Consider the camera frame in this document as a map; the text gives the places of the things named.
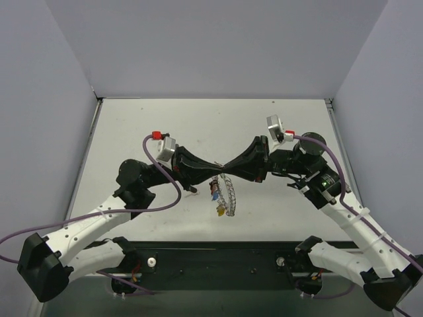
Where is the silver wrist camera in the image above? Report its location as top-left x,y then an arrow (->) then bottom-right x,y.
156,137 -> 176,162
266,115 -> 284,143

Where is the yellow key tag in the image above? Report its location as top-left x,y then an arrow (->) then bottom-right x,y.
217,206 -> 226,217

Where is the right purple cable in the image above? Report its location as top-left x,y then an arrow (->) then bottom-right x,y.
292,133 -> 423,273

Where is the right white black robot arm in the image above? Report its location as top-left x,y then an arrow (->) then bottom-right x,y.
223,131 -> 422,311

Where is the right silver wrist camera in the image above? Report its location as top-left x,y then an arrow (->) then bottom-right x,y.
266,115 -> 284,143

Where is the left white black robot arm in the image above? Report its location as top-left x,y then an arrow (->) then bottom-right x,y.
17,147 -> 222,302

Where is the metal ring disc with keyrings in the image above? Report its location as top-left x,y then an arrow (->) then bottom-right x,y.
211,173 -> 237,217

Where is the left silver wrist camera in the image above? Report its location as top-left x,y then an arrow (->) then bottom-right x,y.
156,137 -> 176,162

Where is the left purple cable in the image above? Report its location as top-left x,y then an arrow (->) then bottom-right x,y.
0,133 -> 182,265

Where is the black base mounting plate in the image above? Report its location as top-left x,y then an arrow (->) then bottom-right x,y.
106,242 -> 320,292

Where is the aluminium frame rail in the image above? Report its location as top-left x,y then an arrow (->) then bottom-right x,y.
39,249 -> 396,278

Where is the purple cable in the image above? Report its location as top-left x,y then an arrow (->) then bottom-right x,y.
0,133 -> 182,265
292,133 -> 423,273

